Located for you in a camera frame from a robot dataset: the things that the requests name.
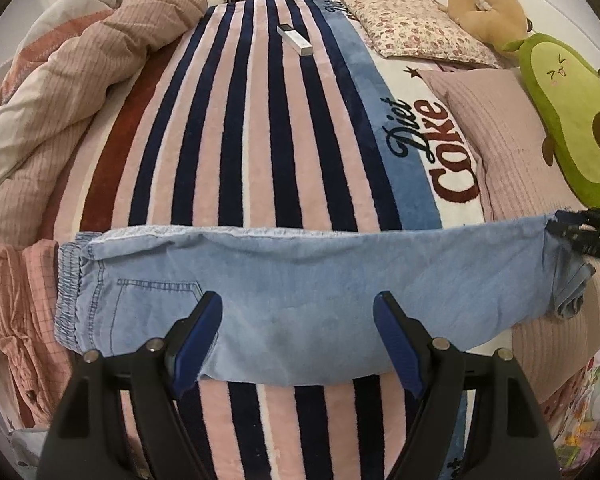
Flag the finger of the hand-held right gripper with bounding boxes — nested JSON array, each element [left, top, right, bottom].
[[546, 209, 600, 262]]

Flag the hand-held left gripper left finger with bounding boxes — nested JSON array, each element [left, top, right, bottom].
[[37, 290, 224, 480]]

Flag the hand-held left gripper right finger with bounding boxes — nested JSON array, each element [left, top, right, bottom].
[[373, 291, 561, 480]]

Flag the light blue denim pants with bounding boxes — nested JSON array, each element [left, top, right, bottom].
[[54, 214, 596, 388]]

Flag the avocado plush toy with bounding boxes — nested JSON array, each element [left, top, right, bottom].
[[500, 32, 600, 208]]

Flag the pink ribbed pillow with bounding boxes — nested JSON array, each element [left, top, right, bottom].
[[510, 265, 600, 401], [417, 67, 588, 221]]

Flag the colourful printed cloth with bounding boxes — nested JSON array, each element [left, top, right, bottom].
[[555, 355, 600, 466]]

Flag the pink checked garment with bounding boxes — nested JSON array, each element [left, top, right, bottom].
[[0, 240, 76, 428]]

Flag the white bed headboard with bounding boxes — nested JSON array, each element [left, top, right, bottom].
[[415, 0, 600, 86]]

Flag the brown plush toy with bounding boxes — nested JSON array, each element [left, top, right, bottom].
[[447, 0, 531, 43]]

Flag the striped plush blanket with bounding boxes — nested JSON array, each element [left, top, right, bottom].
[[30, 0, 486, 480]]

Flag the floral pillow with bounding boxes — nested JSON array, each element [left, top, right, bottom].
[[321, 0, 503, 70]]

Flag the pink striped comforter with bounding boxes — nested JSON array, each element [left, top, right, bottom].
[[0, 0, 208, 233]]

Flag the small white box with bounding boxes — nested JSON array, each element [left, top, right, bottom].
[[276, 24, 313, 57]]

